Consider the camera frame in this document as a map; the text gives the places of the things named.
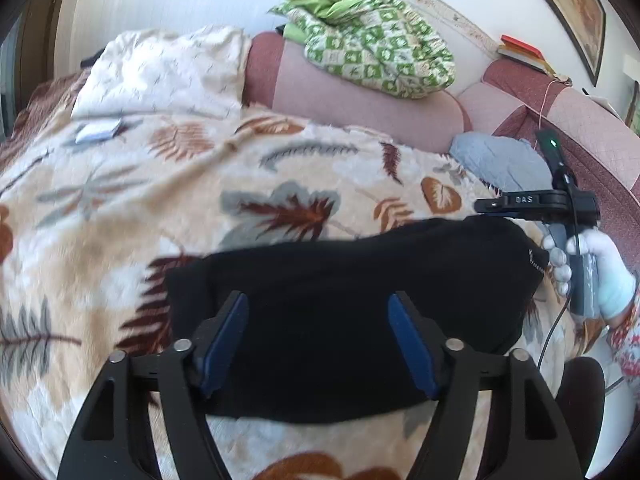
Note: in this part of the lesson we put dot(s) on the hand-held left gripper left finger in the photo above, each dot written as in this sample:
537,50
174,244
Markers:
225,340

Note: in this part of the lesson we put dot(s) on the person's right hand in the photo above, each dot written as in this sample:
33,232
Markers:
612,275

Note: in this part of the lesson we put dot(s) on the green checkered quilt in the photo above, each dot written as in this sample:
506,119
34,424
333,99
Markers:
380,45

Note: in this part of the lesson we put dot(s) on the stack of books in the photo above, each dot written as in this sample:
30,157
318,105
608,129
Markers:
525,52

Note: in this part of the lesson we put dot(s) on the light blue quilted cloth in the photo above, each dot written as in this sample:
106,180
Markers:
500,160

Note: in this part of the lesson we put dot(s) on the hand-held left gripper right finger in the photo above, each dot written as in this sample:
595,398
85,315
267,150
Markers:
412,345

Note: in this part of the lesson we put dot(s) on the small blue white packet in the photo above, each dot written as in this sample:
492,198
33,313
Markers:
97,131

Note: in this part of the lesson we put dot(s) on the leaf print fleece blanket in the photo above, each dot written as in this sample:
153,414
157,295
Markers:
150,200

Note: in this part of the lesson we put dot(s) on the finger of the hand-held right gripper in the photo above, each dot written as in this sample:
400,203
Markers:
490,205

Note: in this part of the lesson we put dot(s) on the pink padded headboard section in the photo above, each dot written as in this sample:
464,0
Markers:
590,125
340,100

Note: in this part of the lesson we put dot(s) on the white patterned pillow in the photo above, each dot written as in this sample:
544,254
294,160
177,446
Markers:
160,75

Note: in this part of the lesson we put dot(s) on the black pants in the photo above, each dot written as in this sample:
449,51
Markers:
325,300

